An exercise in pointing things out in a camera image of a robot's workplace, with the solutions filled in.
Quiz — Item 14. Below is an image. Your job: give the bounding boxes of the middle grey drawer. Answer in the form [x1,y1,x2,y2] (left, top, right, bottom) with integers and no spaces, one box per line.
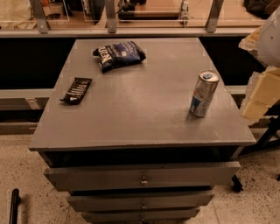
[68,191,214,212]

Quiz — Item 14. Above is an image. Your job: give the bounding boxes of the black pole lower left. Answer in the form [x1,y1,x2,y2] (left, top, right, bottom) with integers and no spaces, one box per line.
[9,188,21,224]

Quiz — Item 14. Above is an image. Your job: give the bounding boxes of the silver blue redbull can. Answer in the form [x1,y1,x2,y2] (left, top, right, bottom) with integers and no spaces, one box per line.
[190,70,220,117]

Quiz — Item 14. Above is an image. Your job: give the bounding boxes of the blue chip bag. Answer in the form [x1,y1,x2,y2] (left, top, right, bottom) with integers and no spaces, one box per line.
[93,41,146,73]

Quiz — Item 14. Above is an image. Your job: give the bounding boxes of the grey railing frame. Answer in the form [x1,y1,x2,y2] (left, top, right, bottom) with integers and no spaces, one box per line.
[0,0,263,38]

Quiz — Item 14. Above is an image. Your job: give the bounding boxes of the black stand legs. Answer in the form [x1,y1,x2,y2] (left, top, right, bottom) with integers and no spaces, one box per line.
[232,116,280,193]

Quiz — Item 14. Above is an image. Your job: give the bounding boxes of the bottom grey drawer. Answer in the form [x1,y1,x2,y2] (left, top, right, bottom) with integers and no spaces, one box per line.
[81,207,200,223]

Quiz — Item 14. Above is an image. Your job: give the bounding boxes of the grey drawer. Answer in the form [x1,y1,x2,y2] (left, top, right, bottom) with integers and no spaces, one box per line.
[68,191,214,212]
[81,207,200,223]
[45,161,240,191]

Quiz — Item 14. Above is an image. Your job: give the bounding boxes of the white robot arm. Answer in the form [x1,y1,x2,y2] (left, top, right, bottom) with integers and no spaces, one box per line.
[239,6,280,122]

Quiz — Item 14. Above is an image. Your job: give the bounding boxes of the top grey drawer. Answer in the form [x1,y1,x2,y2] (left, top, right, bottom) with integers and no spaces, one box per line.
[45,161,240,191]

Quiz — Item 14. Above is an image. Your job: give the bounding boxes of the grey drawer cabinet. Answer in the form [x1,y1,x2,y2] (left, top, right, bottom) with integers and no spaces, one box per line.
[28,37,257,224]

